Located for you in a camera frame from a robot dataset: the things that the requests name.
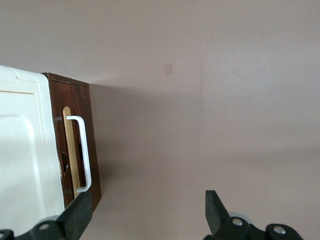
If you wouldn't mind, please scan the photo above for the white bar handle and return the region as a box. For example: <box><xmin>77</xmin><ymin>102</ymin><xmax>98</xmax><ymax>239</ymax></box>
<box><xmin>66</xmin><ymin>115</ymin><xmax>93</xmax><ymax>194</ymax></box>

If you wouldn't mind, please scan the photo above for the cream plastic cabinet body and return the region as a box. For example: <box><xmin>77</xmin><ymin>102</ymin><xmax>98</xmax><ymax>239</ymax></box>
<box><xmin>0</xmin><ymin>64</ymin><xmax>66</xmax><ymax>232</ymax></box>

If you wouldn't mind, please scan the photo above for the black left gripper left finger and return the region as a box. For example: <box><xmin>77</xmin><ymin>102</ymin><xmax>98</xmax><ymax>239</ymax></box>
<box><xmin>0</xmin><ymin>191</ymin><xmax>95</xmax><ymax>240</ymax></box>

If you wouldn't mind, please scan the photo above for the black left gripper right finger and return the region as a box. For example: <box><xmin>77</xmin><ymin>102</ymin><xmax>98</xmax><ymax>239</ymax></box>
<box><xmin>203</xmin><ymin>189</ymin><xmax>305</xmax><ymax>240</ymax></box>

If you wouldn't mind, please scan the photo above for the light wooden slat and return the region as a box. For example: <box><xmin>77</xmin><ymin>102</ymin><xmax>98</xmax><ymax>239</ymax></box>
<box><xmin>61</xmin><ymin>105</ymin><xmax>81</xmax><ymax>200</ymax></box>

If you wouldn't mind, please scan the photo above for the dark brown wooden drawer front with hole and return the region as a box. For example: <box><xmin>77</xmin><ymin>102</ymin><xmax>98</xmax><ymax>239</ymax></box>
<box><xmin>40</xmin><ymin>72</ymin><xmax>76</xmax><ymax>210</ymax></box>

